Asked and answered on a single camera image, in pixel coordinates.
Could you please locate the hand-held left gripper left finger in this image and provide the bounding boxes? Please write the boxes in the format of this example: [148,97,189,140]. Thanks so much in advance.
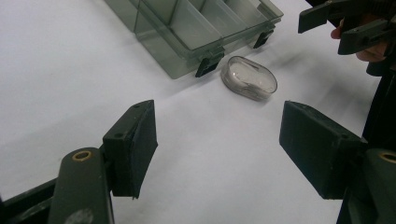
[102,99,159,200]

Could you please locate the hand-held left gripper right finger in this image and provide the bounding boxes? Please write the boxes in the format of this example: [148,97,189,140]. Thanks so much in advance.
[278,100,368,200]

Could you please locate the small clear oval case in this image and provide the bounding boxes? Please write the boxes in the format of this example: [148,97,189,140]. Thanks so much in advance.
[220,55,278,103]

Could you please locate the grey transparent compartment box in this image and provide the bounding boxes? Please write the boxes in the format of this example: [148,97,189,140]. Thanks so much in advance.
[104,0,285,80]

